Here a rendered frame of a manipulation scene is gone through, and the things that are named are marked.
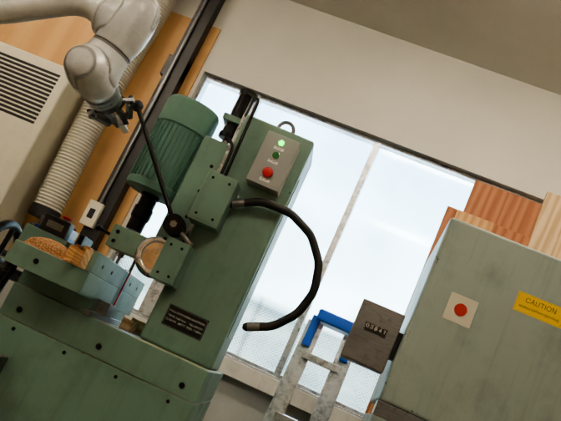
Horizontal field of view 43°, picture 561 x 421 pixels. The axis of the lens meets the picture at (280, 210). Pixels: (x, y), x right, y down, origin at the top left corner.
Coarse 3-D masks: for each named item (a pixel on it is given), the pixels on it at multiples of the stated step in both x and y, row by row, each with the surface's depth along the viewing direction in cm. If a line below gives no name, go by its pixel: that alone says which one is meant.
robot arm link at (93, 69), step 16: (80, 48) 158; (96, 48) 159; (112, 48) 163; (64, 64) 158; (80, 64) 157; (96, 64) 158; (112, 64) 163; (128, 64) 168; (80, 80) 158; (96, 80) 160; (112, 80) 165; (80, 96) 167; (96, 96) 165
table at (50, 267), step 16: (16, 240) 179; (16, 256) 178; (32, 256) 178; (48, 256) 178; (32, 272) 177; (48, 272) 177; (64, 272) 177; (80, 272) 177; (80, 288) 176; (96, 288) 188; (112, 288) 202; (112, 304) 209; (128, 304) 226
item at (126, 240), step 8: (112, 232) 211; (120, 232) 211; (128, 232) 211; (136, 232) 211; (112, 240) 210; (120, 240) 210; (128, 240) 210; (136, 240) 210; (112, 248) 213; (120, 248) 210; (128, 248) 210; (136, 248) 210; (120, 256) 212
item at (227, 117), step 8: (240, 96) 222; (248, 96) 222; (256, 96) 223; (240, 104) 221; (248, 104) 221; (232, 112) 221; (240, 112) 220; (248, 112) 222; (224, 120) 221; (232, 120) 218; (240, 120) 218; (224, 128) 220; (232, 128) 219; (224, 136) 219; (232, 136) 219
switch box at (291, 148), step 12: (264, 144) 203; (276, 144) 203; (288, 144) 202; (300, 144) 203; (264, 156) 202; (288, 156) 202; (252, 168) 201; (276, 168) 201; (288, 168) 201; (252, 180) 200; (276, 180) 200; (276, 192) 200
